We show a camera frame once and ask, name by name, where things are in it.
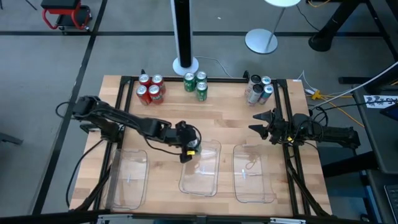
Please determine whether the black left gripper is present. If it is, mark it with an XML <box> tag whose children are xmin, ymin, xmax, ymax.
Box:
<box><xmin>164</xmin><ymin>120</ymin><xmax>201</xmax><ymax>164</ymax></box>

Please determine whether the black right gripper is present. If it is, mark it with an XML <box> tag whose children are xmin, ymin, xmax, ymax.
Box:
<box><xmin>248</xmin><ymin>108</ymin><xmax>301</xmax><ymax>146</ymax></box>

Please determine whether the green Sprite soda can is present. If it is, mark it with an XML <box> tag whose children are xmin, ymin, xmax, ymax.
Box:
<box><xmin>195</xmin><ymin>81</ymin><xmax>208</xmax><ymax>103</ymax></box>
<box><xmin>183</xmin><ymin>72</ymin><xmax>197</xmax><ymax>93</ymax></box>
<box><xmin>188</xmin><ymin>138</ymin><xmax>203</xmax><ymax>156</ymax></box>
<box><xmin>195</xmin><ymin>70</ymin><xmax>208</xmax><ymax>85</ymax></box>

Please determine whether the clear plastic bin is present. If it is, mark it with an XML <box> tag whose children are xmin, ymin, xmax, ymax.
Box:
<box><xmin>232</xmin><ymin>143</ymin><xmax>278</xmax><ymax>204</ymax></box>
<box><xmin>106</xmin><ymin>148</ymin><xmax>150</xmax><ymax>211</ymax></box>
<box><xmin>178</xmin><ymin>139</ymin><xmax>223</xmax><ymax>198</ymax></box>

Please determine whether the red Fanta soda can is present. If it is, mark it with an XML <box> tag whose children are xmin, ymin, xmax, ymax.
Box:
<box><xmin>136</xmin><ymin>85</ymin><xmax>152</xmax><ymax>106</ymax></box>
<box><xmin>151</xmin><ymin>73</ymin><xmax>166</xmax><ymax>94</ymax></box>
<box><xmin>147</xmin><ymin>84</ymin><xmax>165</xmax><ymax>105</ymax></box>
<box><xmin>138</xmin><ymin>73</ymin><xmax>152</xmax><ymax>90</ymax></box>

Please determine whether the white floor lamp base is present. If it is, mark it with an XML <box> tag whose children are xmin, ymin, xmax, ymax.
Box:
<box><xmin>244</xmin><ymin>0</ymin><xmax>302</xmax><ymax>55</ymax></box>

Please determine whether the black floor bar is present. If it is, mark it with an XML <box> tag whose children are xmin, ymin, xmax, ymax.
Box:
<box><xmin>338</xmin><ymin>76</ymin><xmax>373</xmax><ymax>85</ymax></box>
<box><xmin>322</xmin><ymin>151</ymin><xmax>379</xmax><ymax>179</ymax></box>

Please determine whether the black desk leg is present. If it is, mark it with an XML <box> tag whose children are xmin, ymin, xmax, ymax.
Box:
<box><xmin>308</xmin><ymin>0</ymin><xmax>398</xmax><ymax>62</ymax></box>

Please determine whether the dark grey desk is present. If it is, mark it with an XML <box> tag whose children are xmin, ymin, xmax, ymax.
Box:
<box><xmin>353</xmin><ymin>62</ymin><xmax>398</xmax><ymax>175</ymax></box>

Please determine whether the white paper with black print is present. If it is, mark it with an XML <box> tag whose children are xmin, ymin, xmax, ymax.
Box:
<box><xmin>363</xmin><ymin>95</ymin><xmax>398</xmax><ymax>110</ymax></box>

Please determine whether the dark tablet screen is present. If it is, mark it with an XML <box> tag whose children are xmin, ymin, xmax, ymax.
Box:
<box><xmin>379</xmin><ymin>103</ymin><xmax>398</xmax><ymax>122</ymax></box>

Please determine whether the dark keyboard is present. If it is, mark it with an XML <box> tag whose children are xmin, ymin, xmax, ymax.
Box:
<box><xmin>384</xmin><ymin>184</ymin><xmax>398</xmax><ymax>224</ymax></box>

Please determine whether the grey chair base leg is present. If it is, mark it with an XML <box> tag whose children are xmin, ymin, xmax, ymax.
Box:
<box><xmin>0</xmin><ymin>131</ymin><xmax>24</xmax><ymax>146</ymax></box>

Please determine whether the red black rolling stool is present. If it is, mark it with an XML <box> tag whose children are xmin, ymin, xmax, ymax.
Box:
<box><xmin>40</xmin><ymin>0</ymin><xmax>93</xmax><ymax>32</ymax></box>

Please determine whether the black aluminium table frame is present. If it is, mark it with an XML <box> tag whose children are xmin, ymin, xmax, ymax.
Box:
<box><xmin>74</xmin><ymin>68</ymin><xmax>332</xmax><ymax>218</ymax></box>

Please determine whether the thin white cable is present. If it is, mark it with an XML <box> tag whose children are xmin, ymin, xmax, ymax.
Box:
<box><xmin>194</xmin><ymin>55</ymin><xmax>233</xmax><ymax>78</ymax></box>

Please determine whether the thick white cable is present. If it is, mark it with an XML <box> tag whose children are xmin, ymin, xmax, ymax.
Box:
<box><xmin>309</xmin><ymin>61</ymin><xmax>398</xmax><ymax>110</ymax></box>

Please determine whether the black lamp cable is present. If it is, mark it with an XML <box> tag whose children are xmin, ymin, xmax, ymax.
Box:
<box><xmin>295</xmin><ymin>3</ymin><xmax>321</xmax><ymax>32</ymax></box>

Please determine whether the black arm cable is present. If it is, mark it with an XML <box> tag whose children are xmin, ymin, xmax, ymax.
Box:
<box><xmin>65</xmin><ymin>138</ymin><xmax>105</xmax><ymax>208</ymax></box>

